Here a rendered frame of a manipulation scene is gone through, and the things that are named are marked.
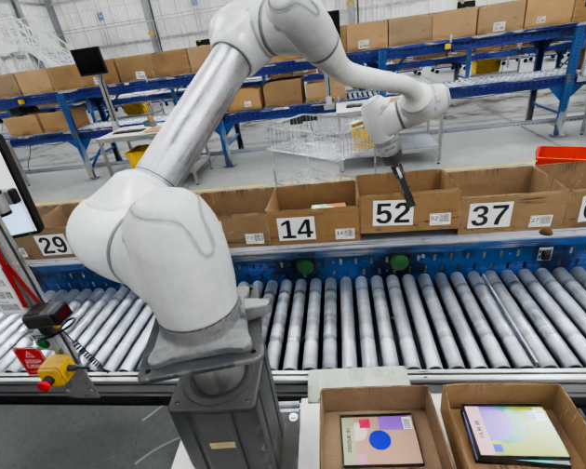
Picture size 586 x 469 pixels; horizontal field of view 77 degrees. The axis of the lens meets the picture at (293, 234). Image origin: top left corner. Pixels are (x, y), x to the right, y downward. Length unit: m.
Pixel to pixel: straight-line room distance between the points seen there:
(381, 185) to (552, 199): 0.67
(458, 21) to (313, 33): 5.23
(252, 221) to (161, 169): 0.82
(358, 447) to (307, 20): 1.01
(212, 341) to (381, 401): 0.58
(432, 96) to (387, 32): 4.63
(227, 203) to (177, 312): 1.30
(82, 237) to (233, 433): 0.48
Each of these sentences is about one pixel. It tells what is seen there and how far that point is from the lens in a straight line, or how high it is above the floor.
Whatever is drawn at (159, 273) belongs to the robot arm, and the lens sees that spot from 0.60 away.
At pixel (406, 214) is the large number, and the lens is 1.54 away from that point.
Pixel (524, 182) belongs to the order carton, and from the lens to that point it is 1.98.
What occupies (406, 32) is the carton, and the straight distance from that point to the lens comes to 5.98.
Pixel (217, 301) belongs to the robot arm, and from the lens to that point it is 0.64.
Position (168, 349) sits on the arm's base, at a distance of 0.71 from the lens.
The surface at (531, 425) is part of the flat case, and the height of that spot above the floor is 0.80.
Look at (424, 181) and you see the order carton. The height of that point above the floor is 1.02.
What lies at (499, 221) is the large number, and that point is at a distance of 1.67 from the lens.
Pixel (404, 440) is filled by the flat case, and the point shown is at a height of 0.77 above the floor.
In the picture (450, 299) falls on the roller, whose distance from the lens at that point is 1.51.
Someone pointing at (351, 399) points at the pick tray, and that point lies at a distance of 1.10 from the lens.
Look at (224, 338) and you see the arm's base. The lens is 0.68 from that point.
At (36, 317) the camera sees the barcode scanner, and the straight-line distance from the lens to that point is 1.28.
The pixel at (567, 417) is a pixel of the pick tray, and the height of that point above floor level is 0.80.
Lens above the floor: 1.68
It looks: 28 degrees down
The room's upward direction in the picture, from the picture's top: 8 degrees counter-clockwise
